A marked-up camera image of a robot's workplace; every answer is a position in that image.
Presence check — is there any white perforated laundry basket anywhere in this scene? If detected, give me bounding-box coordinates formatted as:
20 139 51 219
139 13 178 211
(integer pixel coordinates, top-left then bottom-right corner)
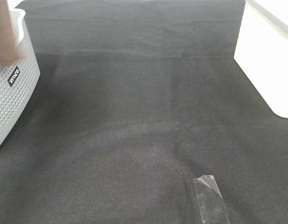
0 8 40 145

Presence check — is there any black table cloth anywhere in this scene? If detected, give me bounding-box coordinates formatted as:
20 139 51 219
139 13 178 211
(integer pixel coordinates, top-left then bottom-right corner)
0 0 288 224

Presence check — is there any brown towel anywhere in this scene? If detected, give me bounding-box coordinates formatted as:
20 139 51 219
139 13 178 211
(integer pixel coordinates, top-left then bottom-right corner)
0 0 21 66

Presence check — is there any clear tape strip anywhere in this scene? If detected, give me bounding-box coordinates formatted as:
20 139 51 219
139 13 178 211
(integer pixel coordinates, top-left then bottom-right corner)
194 175 230 224

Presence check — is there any white plastic storage bin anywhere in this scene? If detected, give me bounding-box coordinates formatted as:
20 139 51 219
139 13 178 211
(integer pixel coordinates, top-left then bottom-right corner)
234 0 288 119

